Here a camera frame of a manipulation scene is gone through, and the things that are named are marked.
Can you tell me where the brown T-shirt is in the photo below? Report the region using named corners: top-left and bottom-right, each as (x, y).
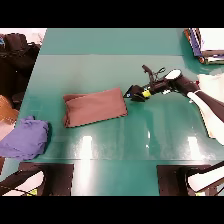
top-left (62, 86), bottom-right (129, 129)

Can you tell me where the purple garment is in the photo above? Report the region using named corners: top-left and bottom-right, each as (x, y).
top-left (0, 115), bottom-right (51, 161)

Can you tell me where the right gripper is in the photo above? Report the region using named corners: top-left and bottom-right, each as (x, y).
top-left (123, 84), bottom-right (153, 103)

